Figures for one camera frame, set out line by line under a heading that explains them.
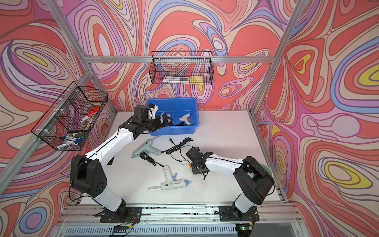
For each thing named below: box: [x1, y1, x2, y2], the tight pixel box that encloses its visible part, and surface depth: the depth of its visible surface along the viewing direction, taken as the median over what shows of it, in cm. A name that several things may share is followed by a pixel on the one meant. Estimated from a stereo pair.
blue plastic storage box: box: [146, 97, 200, 136], surface depth 114 cm
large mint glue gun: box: [131, 135, 162, 158], surface depth 97 cm
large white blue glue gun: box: [148, 164, 191, 191], surface depth 82 cm
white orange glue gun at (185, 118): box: [179, 113, 191, 125], surface depth 113 cm
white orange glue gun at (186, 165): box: [181, 160, 193, 170], surface depth 92 cm
